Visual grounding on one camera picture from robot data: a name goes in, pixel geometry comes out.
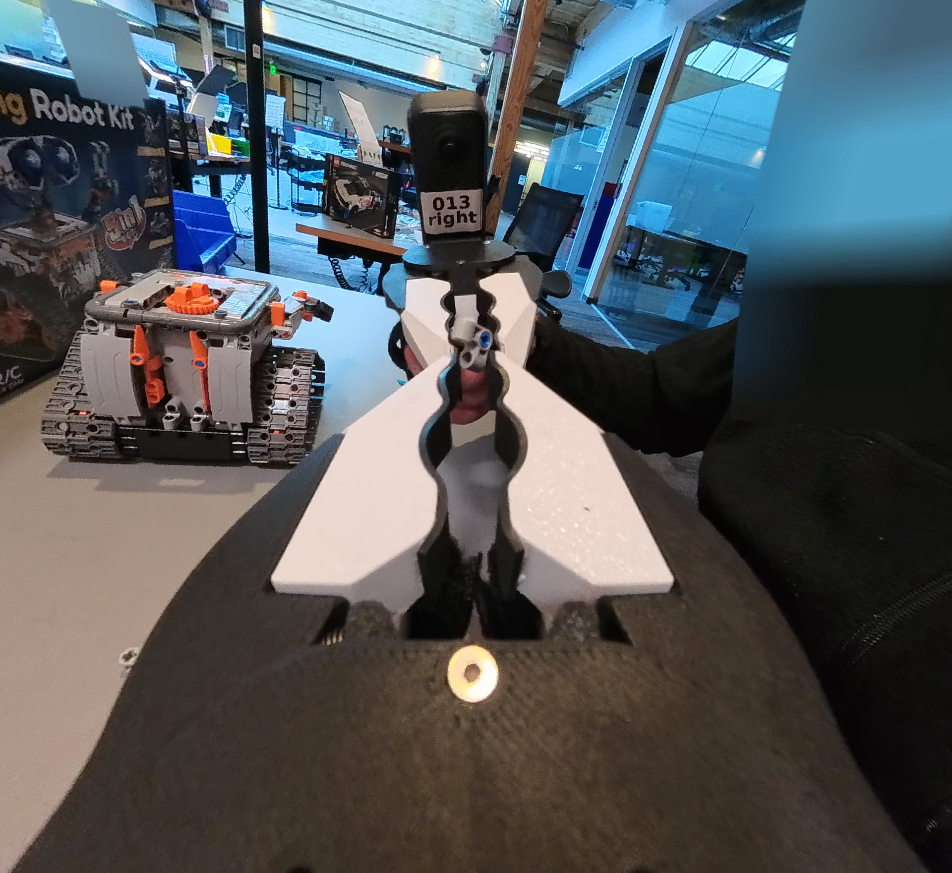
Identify grey orange tracked toy robot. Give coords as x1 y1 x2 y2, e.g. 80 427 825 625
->
41 267 336 465

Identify black toy car box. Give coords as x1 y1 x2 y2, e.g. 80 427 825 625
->
323 153 403 238

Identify person's right hand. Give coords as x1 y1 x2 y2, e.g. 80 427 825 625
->
402 338 499 426

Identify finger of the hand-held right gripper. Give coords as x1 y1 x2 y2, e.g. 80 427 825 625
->
400 280 458 376
476 273 540 370

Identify wooden side table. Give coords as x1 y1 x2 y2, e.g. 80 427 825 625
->
296 219 417 257

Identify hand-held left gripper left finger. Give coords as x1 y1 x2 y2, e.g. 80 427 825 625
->
270 354 458 620

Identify blue robot kit box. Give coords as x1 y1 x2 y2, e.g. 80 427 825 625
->
0 58 176 398

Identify black office chair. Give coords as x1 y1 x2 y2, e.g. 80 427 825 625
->
513 183 585 257

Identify blue storage bin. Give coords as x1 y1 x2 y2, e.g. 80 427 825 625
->
173 189 238 275

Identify black metal pole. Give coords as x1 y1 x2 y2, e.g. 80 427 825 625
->
239 0 270 273

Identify person's right forearm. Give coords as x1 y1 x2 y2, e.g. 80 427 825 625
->
532 315 741 459

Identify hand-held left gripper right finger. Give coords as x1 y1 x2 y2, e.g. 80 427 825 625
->
487 354 676 627

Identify wooden post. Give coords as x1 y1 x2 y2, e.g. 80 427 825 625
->
487 0 570 234

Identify pale grey brick connector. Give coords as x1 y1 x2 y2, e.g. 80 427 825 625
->
448 315 498 372

